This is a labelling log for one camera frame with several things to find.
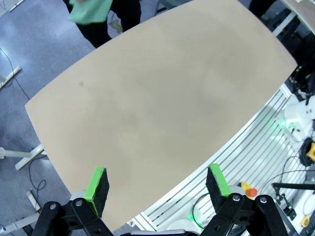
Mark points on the white power strip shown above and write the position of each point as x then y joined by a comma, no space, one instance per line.
33,200

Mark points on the green terry towel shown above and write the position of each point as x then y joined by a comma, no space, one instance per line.
88,11

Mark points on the person in black clothes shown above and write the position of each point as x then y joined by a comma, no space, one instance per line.
261,6

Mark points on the white side table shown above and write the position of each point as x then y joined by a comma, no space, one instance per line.
302,7

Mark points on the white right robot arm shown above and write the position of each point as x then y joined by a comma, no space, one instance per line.
295,113

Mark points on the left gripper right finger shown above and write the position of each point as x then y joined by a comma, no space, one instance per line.
220,180

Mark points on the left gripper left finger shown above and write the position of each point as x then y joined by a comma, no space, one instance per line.
96,186

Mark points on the white desk floor foot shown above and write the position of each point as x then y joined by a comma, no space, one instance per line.
11,76

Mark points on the yellow star knob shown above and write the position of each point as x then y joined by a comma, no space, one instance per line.
311,152

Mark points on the aluminium profile base frame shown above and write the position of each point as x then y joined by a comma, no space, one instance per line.
246,152

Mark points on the yellow red emergency stop button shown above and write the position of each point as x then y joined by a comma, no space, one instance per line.
248,190

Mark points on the person in denim jacket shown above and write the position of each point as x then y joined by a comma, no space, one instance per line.
98,34

